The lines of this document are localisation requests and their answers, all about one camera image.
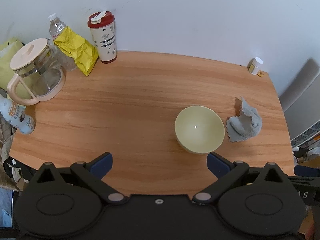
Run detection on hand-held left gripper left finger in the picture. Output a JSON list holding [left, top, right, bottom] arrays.
[[29, 152, 127, 205]]

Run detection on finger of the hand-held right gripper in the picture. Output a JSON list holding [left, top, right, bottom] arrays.
[[294, 165, 320, 178]]

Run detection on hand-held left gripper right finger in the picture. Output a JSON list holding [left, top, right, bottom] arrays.
[[192, 152, 291, 205]]

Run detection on pale green bowl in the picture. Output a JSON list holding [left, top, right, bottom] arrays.
[[174, 105, 225, 155]]

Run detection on grey and pink cloth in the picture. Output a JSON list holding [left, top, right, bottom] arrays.
[[226, 96, 263, 143]]

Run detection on black and white pouch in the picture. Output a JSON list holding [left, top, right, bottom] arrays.
[[4, 156, 37, 183]]

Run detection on white bottle with printed label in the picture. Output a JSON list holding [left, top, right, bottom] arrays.
[[0, 95, 35, 135]]

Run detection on beige cloth bag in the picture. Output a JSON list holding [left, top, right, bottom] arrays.
[[0, 119, 17, 190]]

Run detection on dark framed screen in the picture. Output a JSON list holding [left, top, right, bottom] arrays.
[[0, 187, 16, 230]]

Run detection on small white jar yellow label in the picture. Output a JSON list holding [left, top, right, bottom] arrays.
[[247, 57, 264, 75]]

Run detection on glass pitcher with cream lid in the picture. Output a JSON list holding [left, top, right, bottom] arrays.
[[7, 38, 66, 106]]

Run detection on crumpled yellow bag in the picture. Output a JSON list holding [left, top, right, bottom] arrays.
[[53, 26, 99, 77]]

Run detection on white tumbler with red lid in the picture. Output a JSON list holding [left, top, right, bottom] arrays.
[[87, 11, 117, 64]]

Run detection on pale green bag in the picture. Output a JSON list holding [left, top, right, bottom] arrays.
[[0, 38, 25, 93]]

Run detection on clear plastic water bottle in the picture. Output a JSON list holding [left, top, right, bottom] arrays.
[[48, 14, 78, 72]]

